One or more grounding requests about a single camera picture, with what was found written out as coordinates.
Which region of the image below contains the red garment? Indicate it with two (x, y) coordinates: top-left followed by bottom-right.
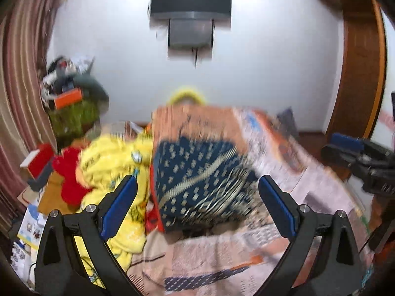
(52, 146), (92, 206)

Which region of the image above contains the small wall monitor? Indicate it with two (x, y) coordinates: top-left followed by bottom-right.
(168, 19), (214, 50)

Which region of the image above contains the clutter pile of clothes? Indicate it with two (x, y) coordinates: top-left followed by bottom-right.
(40, 56), (95, 103)

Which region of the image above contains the printed orange bedspread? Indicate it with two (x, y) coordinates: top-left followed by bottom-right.
(127, 105), (368, 295)

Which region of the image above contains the striped red curtain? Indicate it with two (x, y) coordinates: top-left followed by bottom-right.
(1, 0), (61, 232)

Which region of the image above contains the navy patterned hooded sweater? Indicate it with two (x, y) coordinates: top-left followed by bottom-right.
(153, 137), (258, 233)

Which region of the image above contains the yellow curved headrest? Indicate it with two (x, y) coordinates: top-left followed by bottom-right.
(167, 87), (206, 105)

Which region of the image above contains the orange box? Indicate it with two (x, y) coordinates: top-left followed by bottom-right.
(54, 88), (82, 110)

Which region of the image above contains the grey backpack on floor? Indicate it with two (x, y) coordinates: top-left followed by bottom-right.
(276, 107), (299, 140)

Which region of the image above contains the wooden door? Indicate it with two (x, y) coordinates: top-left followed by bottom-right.
(326, 0), (386, 138)

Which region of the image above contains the grey neck pillow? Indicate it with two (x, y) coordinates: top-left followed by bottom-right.
(73, 74), (109, 114)

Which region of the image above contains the red box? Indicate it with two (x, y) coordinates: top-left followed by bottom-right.
(20, 143), (54, 180)

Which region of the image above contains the yellow cartoon garment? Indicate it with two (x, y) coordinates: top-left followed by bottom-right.
(77, 132), (153, 271)

